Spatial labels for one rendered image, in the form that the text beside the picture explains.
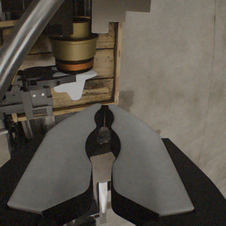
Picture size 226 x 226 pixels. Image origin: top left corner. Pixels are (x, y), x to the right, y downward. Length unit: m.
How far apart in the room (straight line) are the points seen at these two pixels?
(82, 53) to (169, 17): 1.54
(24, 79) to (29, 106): 0.05
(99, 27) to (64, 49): 0.07
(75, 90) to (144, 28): 1.37
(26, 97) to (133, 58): 1.41
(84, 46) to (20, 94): 0.15
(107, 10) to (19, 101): 0.23
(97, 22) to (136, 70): 1.41
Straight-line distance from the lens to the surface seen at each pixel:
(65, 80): 0.33
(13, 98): 0.36
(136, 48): 1.66
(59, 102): 0.60
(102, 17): 0.33
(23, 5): 0.22
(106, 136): 0.72
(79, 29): 0.32
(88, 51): 0.32
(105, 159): 0.69
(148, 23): 1.68
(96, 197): 1.13
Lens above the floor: 1.42
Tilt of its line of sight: 52 degrees down
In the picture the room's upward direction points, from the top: 144 degrees clockwise
